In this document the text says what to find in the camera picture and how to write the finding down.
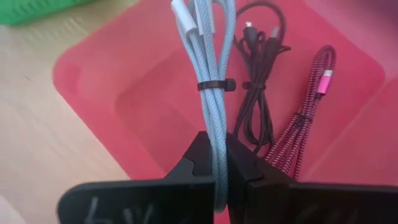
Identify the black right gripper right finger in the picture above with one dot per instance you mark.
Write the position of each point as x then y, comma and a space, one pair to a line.
311, 205

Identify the pink plastic bin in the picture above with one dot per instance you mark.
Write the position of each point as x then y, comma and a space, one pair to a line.
140, 93

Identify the green plastic basket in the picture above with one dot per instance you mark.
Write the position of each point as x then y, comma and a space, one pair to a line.
37, 11

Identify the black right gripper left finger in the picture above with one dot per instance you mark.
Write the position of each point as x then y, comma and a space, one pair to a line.
140, 202

